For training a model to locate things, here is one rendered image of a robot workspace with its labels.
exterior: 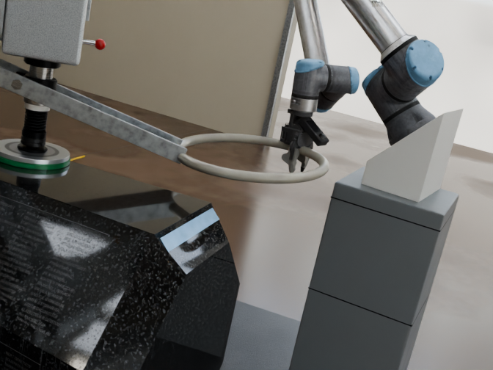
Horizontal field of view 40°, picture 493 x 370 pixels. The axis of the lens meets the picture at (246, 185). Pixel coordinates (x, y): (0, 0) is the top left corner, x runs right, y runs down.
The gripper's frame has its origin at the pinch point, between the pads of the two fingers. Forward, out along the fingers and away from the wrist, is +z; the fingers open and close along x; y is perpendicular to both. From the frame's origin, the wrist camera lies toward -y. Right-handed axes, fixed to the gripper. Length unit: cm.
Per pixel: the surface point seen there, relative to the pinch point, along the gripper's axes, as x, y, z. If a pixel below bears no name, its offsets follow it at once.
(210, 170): 46.1, -8.0, -6.7
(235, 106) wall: -300, 362, 66
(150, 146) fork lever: 54, 11, -9
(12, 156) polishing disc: 88, 27, -5
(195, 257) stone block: 64, -27, 9
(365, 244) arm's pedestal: -25.2, -14.9, 25.8
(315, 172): 19.6, -23.7, -8.1
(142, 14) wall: -255, 477, -12
